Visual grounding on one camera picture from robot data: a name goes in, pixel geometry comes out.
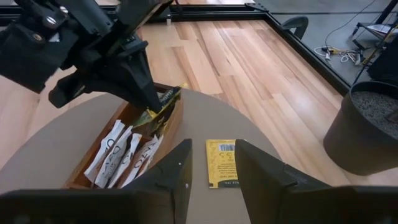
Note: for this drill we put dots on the green plant in black pot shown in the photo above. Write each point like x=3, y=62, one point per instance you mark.
x=357, y=140

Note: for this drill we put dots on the wooden tea organizer tray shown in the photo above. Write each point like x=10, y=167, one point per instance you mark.
x=177, y=118

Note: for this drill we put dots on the black floor fan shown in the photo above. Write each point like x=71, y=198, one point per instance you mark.
x=385, y=62

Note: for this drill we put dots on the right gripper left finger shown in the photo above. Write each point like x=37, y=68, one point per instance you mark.
x=155, y=202

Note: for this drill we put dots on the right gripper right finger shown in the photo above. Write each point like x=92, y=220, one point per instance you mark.
x=280, y=202

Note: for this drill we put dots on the black table clamp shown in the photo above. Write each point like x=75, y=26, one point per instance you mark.
x=295, y=23

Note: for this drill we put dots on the green yellow tea bag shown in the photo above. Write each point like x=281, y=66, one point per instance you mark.
x=146, y=119

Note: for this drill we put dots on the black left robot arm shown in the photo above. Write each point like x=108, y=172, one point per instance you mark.
x=90, y=15

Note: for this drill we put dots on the round grey table mat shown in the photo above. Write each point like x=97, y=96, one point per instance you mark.
x=46, y=146

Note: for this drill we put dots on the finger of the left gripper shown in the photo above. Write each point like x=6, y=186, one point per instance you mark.
x=115, y=85
x=136, y=74

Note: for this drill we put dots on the black aluminium rig frame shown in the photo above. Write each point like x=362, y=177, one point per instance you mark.
x=311, y=59

